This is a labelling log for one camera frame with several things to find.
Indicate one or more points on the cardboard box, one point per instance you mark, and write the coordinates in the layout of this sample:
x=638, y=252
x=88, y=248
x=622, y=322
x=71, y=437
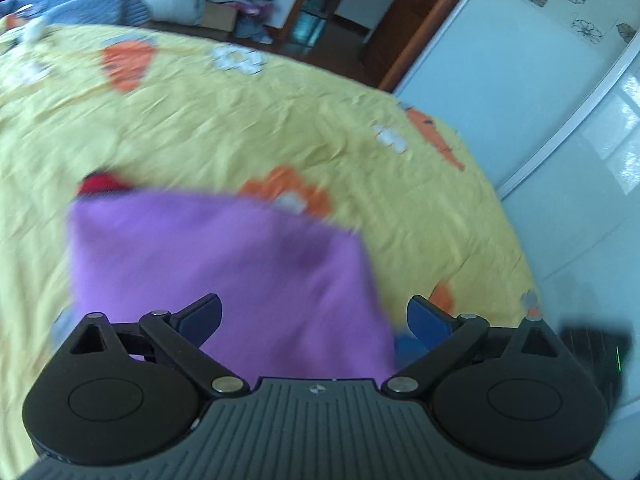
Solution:
x=217, y=17

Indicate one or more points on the brown wooden door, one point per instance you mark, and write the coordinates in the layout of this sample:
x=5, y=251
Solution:
x=425, y=15

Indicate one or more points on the yellow printed bedspread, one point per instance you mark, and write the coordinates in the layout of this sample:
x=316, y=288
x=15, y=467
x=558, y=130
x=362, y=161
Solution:
x=225, y=125

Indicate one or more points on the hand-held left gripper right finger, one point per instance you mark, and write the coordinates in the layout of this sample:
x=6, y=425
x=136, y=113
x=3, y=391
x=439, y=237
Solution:
x=425, y=320

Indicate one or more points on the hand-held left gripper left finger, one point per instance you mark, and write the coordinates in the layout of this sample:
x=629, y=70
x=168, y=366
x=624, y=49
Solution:
x=200, y=317

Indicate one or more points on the blue striped blanket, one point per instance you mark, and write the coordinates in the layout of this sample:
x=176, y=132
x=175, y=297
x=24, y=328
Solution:
x=85, y=5

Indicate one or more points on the purple garment with red trim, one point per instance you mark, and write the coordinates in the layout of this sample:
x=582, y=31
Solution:
x=240, y=270

